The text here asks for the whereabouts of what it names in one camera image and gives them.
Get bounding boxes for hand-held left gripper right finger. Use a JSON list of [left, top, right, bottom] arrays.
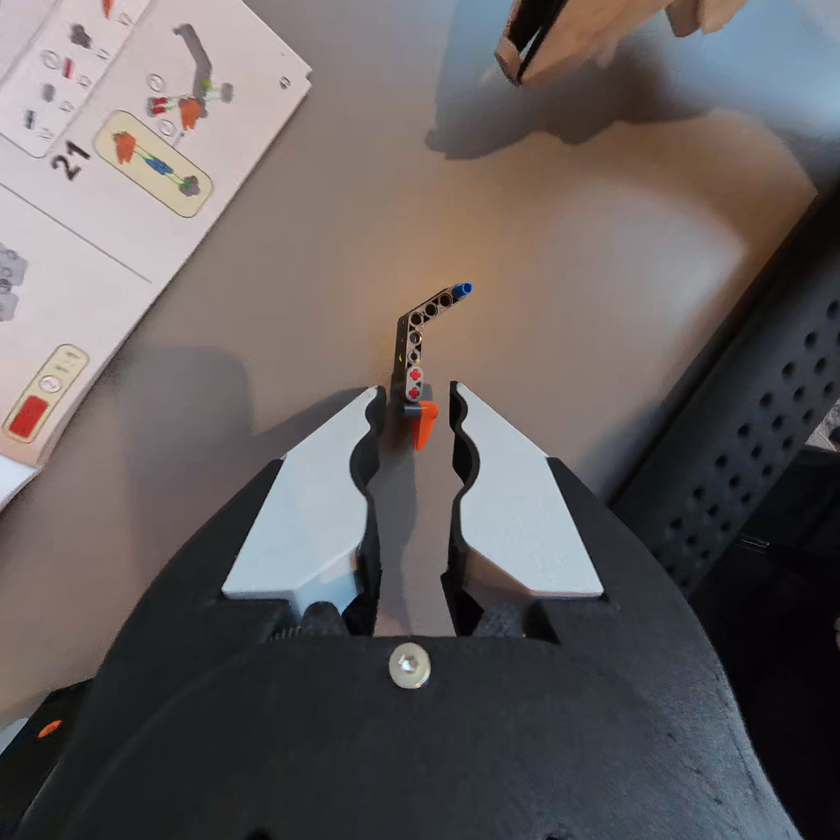
[[441, 381, 605, 636]]

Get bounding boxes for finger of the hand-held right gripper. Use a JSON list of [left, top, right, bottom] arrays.
[[524, 0, 665, 88], [494, 0, 567, 86]]

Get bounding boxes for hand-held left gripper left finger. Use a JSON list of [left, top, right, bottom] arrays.
[[222, 386, 388, 636]]

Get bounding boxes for orange toy claw piece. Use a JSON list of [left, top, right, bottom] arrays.
[[410, 400, 439, 452]]

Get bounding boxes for grey bent toy beam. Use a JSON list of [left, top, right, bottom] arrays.
[[392, 282, 473, 421]]

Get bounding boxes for grey desk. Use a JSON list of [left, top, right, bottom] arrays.
[[0, 0, 840, 729]]

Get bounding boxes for black perforated mat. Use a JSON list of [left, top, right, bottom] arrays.
[[610, 197, 840, 592]]

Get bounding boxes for black item with orange part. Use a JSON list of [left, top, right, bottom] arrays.
[[0, 682, 93, 795]]

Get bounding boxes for open white instruction manual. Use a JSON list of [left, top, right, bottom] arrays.
[[0, 0, 312, 511]]

